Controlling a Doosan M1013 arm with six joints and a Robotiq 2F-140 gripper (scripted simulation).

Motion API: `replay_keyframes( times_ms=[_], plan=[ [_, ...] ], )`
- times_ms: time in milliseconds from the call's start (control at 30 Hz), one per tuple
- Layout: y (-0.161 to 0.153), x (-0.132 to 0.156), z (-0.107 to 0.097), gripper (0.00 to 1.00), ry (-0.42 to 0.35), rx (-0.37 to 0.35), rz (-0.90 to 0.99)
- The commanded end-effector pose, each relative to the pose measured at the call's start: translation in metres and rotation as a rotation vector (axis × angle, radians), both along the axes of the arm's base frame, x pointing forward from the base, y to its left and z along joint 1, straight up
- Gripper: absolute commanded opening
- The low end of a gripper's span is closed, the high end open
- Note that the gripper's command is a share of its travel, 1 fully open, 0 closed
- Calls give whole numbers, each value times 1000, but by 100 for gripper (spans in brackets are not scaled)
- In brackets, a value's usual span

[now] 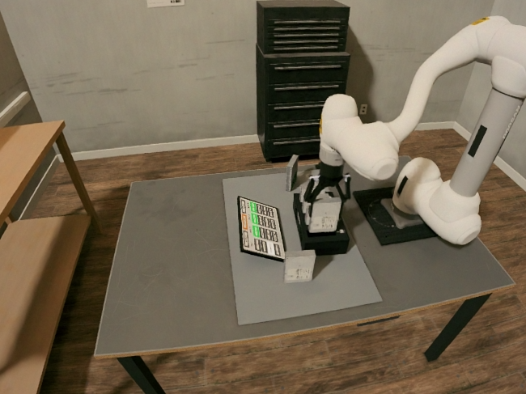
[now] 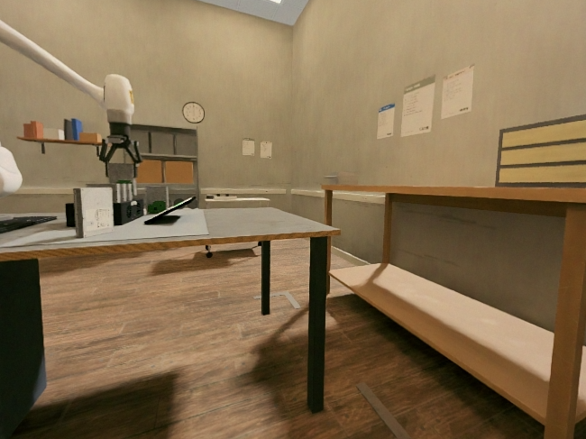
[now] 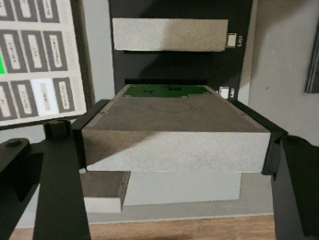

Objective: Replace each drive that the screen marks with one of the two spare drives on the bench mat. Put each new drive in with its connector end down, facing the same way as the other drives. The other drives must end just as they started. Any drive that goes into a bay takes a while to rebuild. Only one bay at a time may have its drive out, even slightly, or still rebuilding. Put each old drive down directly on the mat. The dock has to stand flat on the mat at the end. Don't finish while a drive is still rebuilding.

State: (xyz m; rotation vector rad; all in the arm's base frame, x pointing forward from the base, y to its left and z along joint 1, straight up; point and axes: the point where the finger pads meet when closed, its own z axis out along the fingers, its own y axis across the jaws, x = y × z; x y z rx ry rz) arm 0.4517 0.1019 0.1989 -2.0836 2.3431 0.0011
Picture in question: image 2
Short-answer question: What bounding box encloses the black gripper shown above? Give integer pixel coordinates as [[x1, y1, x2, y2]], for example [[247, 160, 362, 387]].
[[99, 123, 142, 178]]

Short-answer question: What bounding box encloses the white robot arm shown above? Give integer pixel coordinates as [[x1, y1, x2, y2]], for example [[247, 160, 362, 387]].
[[0, 21, 134, 198]]

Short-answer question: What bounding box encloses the grey flat mat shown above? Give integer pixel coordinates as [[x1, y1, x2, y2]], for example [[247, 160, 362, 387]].
[[0, 210, 209, 248]]

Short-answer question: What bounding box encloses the white hard drive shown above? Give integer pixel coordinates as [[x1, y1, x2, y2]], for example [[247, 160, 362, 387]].
[[73, 187, 114, 238]]

